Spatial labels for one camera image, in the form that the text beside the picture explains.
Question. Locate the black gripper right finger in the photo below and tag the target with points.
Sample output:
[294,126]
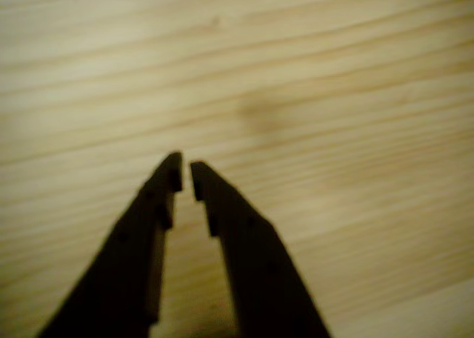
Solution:
[259,278]

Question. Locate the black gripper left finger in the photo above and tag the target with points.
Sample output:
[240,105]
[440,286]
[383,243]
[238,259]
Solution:
[126,264]

